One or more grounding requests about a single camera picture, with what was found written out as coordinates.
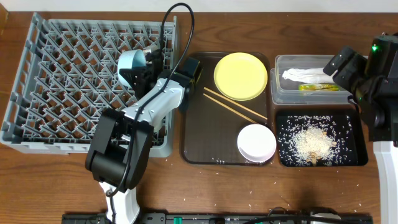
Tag grey dishwasher rack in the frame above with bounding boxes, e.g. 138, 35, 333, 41
1, 14, 179, 154

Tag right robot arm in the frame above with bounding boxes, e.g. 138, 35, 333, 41
323, 34, 397, 223

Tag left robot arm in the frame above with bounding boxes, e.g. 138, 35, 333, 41
85, 50, 203, 223

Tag yellow plate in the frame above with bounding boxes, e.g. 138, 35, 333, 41
213, 52, 268, 101

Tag white napkin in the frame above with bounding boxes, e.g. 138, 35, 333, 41
282, 68, 333, 84

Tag black waste tray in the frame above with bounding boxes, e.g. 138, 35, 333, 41
275, 109, 368, 166

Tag wooden chopstick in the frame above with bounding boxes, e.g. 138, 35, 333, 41
203, 87, 268, 120
203, 93, 257, 124

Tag pink white bowl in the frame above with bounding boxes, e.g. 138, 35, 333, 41
237, 124, 277, 163

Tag light blue bowl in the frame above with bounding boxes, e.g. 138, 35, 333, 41
118, 50, 146, 88

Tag clear plastic bin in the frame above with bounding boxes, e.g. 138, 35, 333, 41
270, 55, 351, 105

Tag lower wooden chopstick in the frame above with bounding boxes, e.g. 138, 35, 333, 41
203, 93, 257, 124

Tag upper wooden chopstick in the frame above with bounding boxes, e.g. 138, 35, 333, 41
203, 87, 268, 120

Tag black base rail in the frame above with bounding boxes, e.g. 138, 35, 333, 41
61, 207, 374, 224

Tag dark brown serving tray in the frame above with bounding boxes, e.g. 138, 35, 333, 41
180, 52, 269, 166

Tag rice and food scraps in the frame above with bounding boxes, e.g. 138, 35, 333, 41
277, 114, 358, 167

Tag green snack wrapper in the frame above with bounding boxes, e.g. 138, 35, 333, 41
298, 83, 340, 91

